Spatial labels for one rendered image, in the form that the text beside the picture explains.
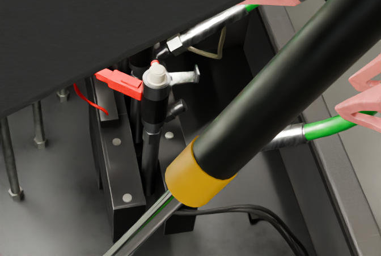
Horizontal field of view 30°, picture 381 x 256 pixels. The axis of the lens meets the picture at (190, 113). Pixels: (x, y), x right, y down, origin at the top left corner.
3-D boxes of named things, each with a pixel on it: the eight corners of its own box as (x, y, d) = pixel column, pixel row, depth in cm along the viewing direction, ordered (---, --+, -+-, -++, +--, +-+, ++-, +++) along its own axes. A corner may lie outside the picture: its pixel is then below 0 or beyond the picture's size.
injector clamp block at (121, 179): (188, 257, 92) (200, 196, 81) (111, 269, 90) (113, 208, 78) (142, 64, 112) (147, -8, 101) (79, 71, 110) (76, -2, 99)
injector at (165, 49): (165, 143, 91) (178, 27, 75) (127, 148, 90) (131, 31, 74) (161, 126, 93) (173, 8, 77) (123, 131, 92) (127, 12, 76)
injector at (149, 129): (178, 196, 87) (194, 84, 70) (138, 201, 86) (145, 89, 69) (173, 176, 88) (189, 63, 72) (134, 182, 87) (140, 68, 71)
